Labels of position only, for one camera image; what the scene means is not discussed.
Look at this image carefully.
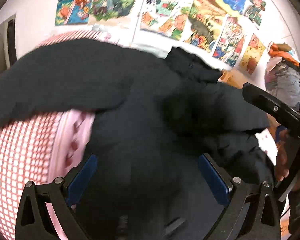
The red haired boy drawing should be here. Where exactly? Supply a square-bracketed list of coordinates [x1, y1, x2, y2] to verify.
[243, 0, 266, 28]

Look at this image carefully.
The yellow bear drawing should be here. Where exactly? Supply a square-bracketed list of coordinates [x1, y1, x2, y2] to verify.
[239, 34, 266, 75]

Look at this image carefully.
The fruit juice drawing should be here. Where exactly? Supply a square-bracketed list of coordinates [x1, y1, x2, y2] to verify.
[140, 0, 194, 41]

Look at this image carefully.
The black padded jacket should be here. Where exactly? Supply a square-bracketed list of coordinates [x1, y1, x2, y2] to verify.
[0, 39, 274, 239]

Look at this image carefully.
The pink apple print bedsheet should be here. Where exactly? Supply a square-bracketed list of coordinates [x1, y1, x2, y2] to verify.
[47, 110, 95, 183]

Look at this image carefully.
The clear bag of clothes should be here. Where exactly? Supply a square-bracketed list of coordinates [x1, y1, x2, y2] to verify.
[264, 56, 300, 111]

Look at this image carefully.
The red white checkered quilt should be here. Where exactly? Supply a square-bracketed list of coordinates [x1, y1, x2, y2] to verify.
[0, 29, 111, 240]

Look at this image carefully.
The blond boy drawing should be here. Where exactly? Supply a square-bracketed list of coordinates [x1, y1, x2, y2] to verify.
[88, 0, 136, 27]

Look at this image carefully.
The grey door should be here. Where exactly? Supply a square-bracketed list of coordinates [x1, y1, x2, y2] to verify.
[0, 15, 17, 74]

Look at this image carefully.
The mermaid girl drawing lower left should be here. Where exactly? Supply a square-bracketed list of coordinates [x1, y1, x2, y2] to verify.
[55, 0, 93, 26]

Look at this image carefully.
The landscape dinosaur drawing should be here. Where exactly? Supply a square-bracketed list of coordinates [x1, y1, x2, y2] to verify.
[183, 0, 226, 53]

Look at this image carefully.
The person right hand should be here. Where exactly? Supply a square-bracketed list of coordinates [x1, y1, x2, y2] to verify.
[275, 129, 300, 191]

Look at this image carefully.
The orange cloth on bag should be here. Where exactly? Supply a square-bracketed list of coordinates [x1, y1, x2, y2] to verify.
[268, 43, 299, 67]

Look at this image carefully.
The city unicorn drawing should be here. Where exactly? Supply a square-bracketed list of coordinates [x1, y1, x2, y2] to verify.
[213, 17, 246, 68]

